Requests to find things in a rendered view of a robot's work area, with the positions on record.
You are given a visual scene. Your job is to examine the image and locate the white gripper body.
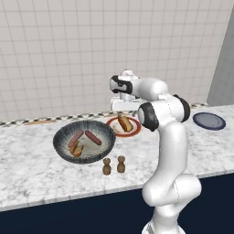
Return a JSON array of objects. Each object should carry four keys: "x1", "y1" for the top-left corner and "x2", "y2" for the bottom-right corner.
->
[{"x1": 110, "y1": 96, "x2": 144, "y2": 112}]

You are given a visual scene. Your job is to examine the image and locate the brown hot dog bun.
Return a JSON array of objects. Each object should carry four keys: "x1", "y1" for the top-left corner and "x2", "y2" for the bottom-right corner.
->
[
  {"x1": 69, "y1": 140, "x2": 85, "y2": 158},
  {"x1": 117, "y1": 112, "x2": 134, "y2": 133}
]

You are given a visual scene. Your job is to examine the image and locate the red rimmed white plate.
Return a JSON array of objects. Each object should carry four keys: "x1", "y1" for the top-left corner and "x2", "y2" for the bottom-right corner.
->
[{"x1": 105, "y1": 115, "x2": 143, "y2": 138}]

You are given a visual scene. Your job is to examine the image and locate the reddish brown sausage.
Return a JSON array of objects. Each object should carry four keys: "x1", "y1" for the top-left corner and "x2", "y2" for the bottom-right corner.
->
[
  {"x1": 84, "y1": 130, "x2": 103, "y2": 146},
  {"x1": 67, "y1": 130, "x2": 85, "y2": 148}
]

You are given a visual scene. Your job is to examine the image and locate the dark patterned bowl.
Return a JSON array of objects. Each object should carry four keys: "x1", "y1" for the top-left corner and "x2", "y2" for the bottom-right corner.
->
[{"x1": 52, "y1": 119, "x2": 117, "y2": 165}]

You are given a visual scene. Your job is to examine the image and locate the dark blue plate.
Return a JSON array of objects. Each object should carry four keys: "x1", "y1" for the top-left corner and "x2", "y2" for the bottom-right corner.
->
[{"x1": 192, "y1": 112, "x2": 227, "y2": 132}]

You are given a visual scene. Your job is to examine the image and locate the brown wooden shaker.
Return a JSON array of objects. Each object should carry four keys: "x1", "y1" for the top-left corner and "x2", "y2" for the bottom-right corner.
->
[
  {"x1": 102, "y1": 157, "x2": 112, "y2": 176},
  {"x1": 116, "y1": 155, "x2": 126, "y2": 174}
]

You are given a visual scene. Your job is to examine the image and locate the navy cupboard front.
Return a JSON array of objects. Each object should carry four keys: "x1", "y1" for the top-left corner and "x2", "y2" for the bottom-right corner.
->
[{"x1": 0, "y1": 172, "x2": 234, "y2": 234}]

